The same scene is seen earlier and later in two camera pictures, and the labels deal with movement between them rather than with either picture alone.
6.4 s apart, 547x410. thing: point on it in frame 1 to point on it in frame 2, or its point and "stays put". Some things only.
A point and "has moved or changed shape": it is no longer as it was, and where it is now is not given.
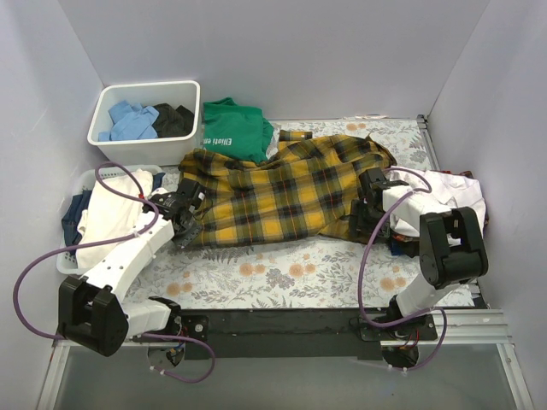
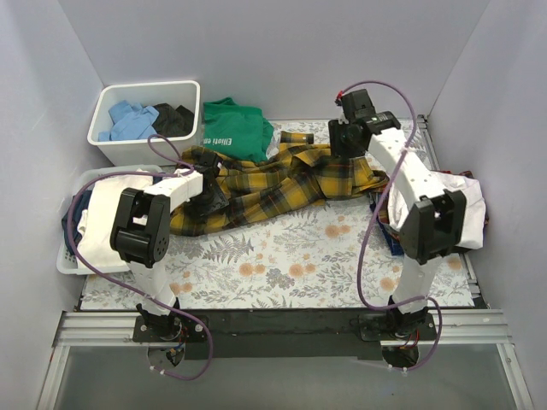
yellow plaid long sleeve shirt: [306, 191] has moved or changed shape
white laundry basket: [69, 264] stays put
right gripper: [364, 209] to [342, 146]
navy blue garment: [71, 219] stays put
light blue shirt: [130, 122] stays put
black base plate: [293, 333] stays put
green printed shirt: [236, 131] stays put
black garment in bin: [171, 122] stays put
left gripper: [186, 209] to [212, 202]
